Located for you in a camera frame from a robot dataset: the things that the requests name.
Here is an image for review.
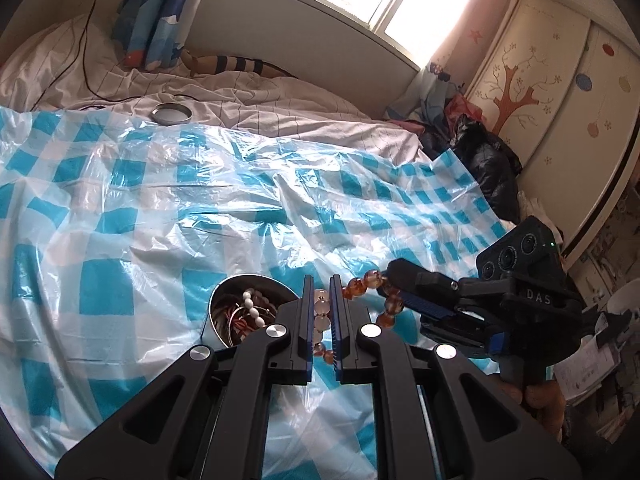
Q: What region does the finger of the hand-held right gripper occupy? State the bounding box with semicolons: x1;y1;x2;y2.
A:
387;259;461;311
400;294;501;358

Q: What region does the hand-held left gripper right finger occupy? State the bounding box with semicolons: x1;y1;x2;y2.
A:
330;275;583;480

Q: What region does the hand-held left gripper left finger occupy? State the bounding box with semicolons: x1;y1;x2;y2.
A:
54;276;316;480

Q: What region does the amber bead bracelet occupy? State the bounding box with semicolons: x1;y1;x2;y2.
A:
312;269;407;365

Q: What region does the white bead bracelet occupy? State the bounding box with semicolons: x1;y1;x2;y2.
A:
241;287;278;328

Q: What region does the round metal tin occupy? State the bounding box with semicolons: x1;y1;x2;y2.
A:
200;274;301;356

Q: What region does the person's right forearm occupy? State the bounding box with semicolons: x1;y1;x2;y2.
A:
560;400;606;466

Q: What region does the person's right hand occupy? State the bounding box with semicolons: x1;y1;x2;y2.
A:
500;377;568;436

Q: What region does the pile of papers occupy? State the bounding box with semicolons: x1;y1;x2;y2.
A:
552;270;640;396

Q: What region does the pile of pale clothes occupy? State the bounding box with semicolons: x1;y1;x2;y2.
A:
517;192;563;241

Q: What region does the black plastic bag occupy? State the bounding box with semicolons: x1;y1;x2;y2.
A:
420;112;523;223

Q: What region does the red cloth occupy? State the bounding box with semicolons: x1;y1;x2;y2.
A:
442;94;488;126

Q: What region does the blue cartoon cloth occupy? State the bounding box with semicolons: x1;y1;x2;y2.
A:
385;62;468;126

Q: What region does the white wardrobe with tree print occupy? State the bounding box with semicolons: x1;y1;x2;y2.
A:
462;0;640;261

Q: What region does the blue checked plastic sheet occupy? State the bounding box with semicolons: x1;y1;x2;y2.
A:
0;105;516;480

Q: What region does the white striped bedsheet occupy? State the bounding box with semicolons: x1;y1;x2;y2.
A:
0;14;436;161

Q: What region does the pink star curtain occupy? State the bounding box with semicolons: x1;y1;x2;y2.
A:
430;0;526;76

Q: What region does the round metal tin lid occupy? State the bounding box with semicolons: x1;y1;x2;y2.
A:
152;103;193;126

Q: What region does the striped plush toy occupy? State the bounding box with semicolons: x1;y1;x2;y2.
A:
181;49;298;80

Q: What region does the blue cartoon pillow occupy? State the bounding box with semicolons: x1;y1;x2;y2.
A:
111;0;198;72

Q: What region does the red cord bracelet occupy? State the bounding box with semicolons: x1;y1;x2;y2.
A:
225;307;263;343

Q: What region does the black cable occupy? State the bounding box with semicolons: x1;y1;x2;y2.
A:
37;0;201;111

